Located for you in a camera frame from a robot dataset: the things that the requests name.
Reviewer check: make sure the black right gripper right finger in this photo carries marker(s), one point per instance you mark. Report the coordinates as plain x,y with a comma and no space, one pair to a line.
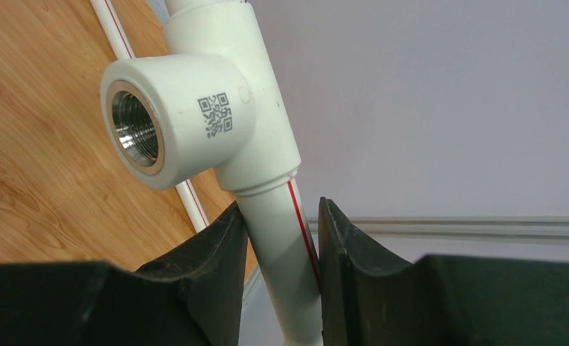
371,296

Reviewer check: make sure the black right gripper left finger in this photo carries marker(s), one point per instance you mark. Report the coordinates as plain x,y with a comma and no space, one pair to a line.
191,295

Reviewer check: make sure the white PVC pipe frame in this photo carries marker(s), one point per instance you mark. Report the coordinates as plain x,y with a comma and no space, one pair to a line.
213,102

